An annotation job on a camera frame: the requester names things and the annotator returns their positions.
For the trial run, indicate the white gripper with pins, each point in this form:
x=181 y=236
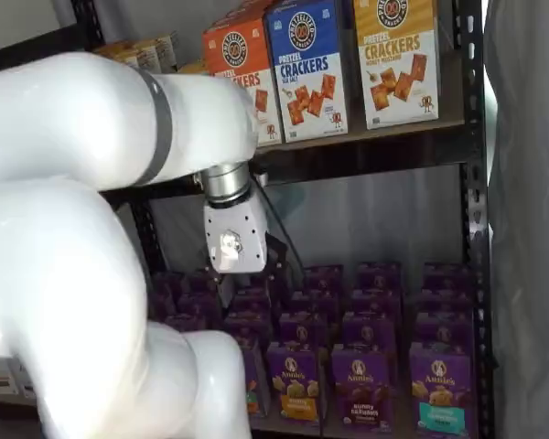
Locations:
x=235 y=233

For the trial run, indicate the purple Annie's box brown patch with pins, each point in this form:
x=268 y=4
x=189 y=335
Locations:
x=379 y=275
x=375 y=302
x=361 y=379
x=368 y=327

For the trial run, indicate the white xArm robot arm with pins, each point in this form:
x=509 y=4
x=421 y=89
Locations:
x=73 y=228

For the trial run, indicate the purple Annie's box green patch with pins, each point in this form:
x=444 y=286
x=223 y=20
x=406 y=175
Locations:
x=256 y=379
x=249 y=327
x=251 y=302

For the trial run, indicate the purple Annie's box magenta patch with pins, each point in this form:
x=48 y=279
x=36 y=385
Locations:
x=196 y=282
x=185 y=322
x=196 y=304

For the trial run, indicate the purple Annie's box yellow patch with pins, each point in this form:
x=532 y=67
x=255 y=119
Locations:
x=322 y=279
x=315 y=302
x=293 y=375
x=302 y=327

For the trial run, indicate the purple Annie's box teal patch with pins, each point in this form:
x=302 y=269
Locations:
x=441 y=379
x=444 y=327
x=444 y=302

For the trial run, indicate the blue pretzel crackers box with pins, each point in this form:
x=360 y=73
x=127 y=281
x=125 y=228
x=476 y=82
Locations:
x=306 y=68

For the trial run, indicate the orange cheddar pretzel crackers box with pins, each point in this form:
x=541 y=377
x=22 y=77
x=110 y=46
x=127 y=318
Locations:
x=238 y=50
x=256 y=7

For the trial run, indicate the white Sweet Thins box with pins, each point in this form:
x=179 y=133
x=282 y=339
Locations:
x=158 y=52

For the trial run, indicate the yellow pretzel crackers box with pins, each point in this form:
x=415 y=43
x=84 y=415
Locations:
x=393 y=68

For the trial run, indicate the orange snack box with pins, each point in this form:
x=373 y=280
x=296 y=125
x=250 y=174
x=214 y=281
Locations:
x=116 y=52

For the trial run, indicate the black metal shelf rack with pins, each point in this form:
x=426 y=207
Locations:
x=473 y=137

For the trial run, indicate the white power strip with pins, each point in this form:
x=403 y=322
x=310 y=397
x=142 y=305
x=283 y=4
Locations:
x=4 y=377

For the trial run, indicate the grey white curtain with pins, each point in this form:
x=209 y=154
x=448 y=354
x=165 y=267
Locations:
x=530 y=228

